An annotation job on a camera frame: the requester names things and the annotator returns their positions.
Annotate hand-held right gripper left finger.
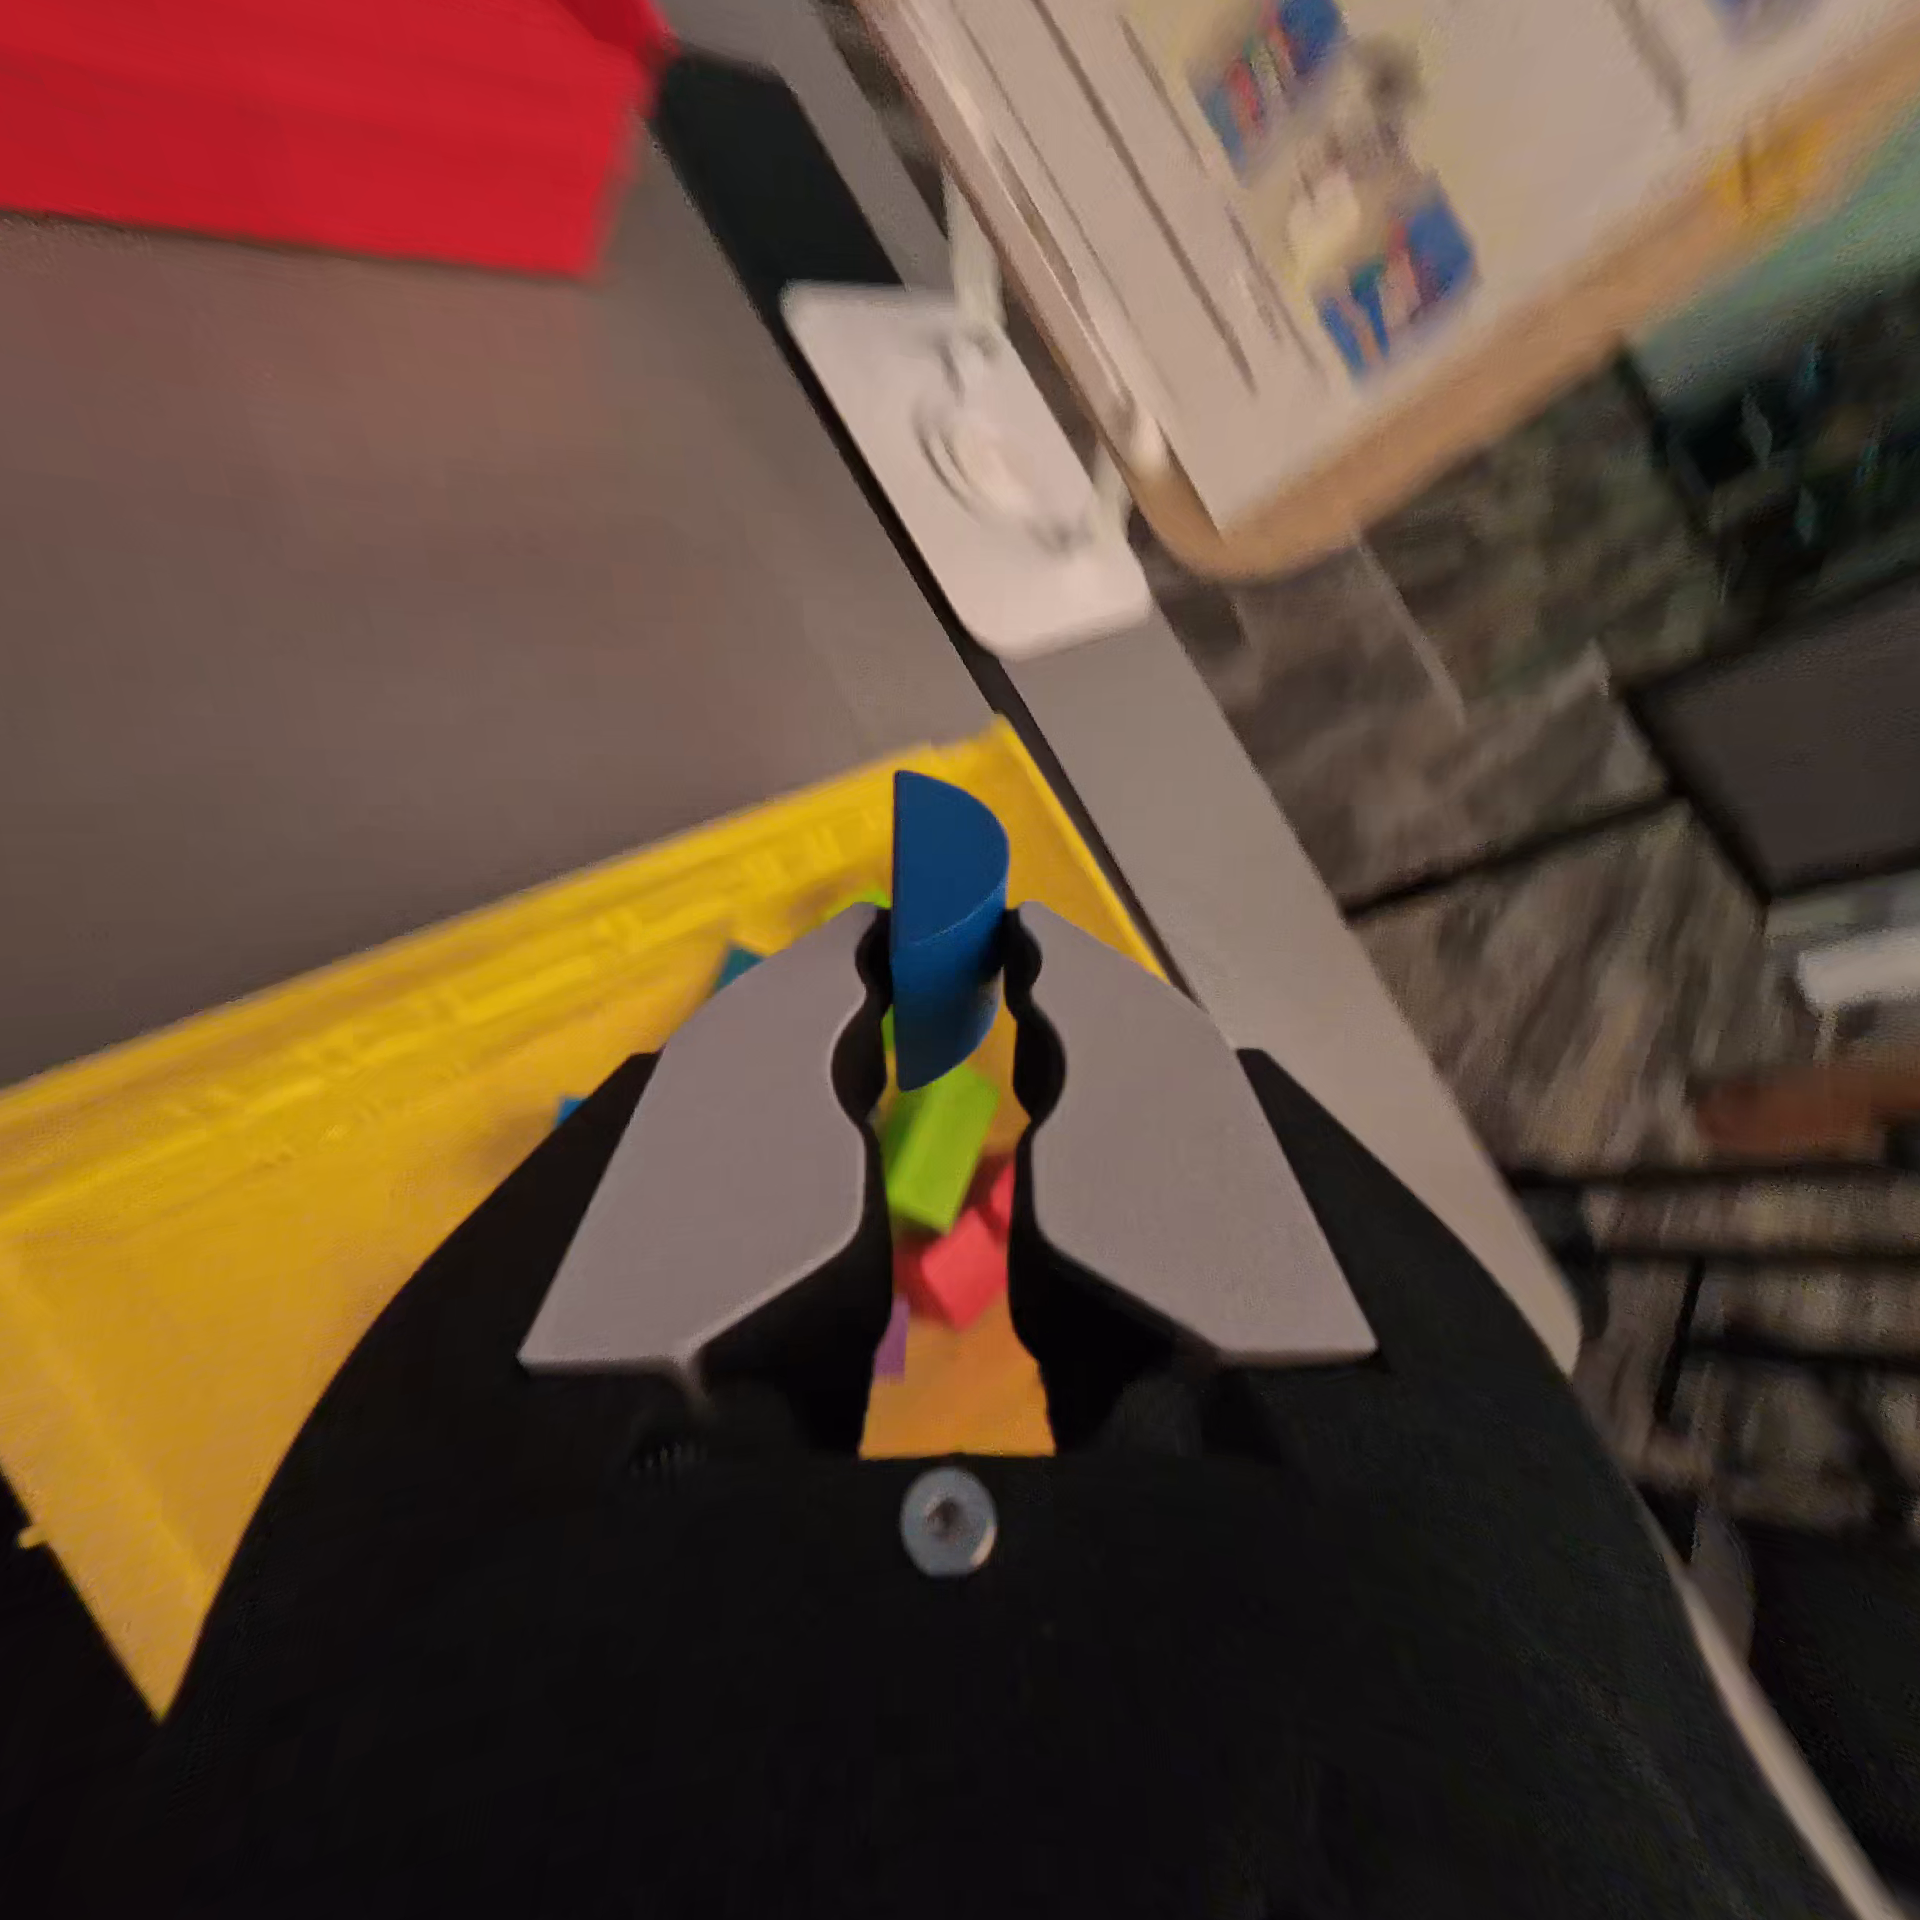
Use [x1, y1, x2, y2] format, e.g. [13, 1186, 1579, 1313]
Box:
[518, 896, 887, 1384]

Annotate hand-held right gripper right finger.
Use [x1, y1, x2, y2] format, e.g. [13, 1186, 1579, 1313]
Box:
[999, 896, 1384, 1368]

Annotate yellow plastic bin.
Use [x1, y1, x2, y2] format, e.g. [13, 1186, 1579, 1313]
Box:
[0, 715, 1190, 1719]

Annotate blue half-cylinder block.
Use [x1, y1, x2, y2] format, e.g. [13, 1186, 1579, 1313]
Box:
[887, 765, 1014, 1093]

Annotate red plastic bin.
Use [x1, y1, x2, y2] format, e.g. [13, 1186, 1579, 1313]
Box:
[0, 0, 678, 281]

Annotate green wooden block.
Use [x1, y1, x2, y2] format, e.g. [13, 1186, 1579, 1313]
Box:
[881, 1068, 1005, 1234]

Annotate red wooden block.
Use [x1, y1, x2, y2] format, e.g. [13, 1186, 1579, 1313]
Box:
[916, 1162, 1027, 1335]

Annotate white metal stand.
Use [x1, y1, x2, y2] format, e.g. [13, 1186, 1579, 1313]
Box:
[780, 284, 1152, 660]

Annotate instruction sheet on wooden board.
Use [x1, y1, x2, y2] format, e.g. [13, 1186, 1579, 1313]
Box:
[862, 0, 1920, 581]

